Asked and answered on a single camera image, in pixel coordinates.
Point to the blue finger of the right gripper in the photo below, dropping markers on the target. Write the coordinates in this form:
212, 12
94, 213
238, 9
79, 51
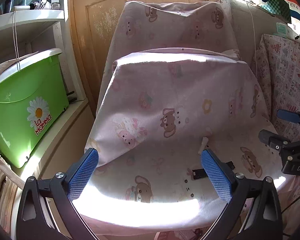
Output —
272, 140
289, 116

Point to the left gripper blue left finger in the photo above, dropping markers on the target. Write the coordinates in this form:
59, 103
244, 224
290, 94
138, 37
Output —
34, 219

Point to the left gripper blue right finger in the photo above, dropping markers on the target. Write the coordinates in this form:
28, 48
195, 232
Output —
263, 220

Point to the black comb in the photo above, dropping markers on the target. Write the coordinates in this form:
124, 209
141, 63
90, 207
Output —
200, 173

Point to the small white plastic tube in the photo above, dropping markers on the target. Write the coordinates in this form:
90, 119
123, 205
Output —
203, 145

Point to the pink cartoon print bedsheet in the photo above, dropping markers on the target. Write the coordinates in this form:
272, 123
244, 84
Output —
151, 188

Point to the red patterned white quilt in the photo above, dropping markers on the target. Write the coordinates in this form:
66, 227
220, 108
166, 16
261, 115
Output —
277, 65

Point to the front pink cartoon pillow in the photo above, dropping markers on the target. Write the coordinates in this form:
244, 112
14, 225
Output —
165, 97

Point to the pink cartoon pillow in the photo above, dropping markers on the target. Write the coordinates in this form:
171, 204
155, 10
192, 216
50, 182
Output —
145, 26
165, 97

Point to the green plastic storage bin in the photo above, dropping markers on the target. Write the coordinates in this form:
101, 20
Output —
32, 97

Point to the back pink cartoon pillow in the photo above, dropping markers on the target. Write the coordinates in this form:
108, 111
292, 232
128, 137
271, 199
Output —
145, 26

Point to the white shelf unit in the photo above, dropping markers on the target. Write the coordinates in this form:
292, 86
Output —
63, 143

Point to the wooden door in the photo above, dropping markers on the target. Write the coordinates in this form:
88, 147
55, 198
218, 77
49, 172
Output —
92, 25

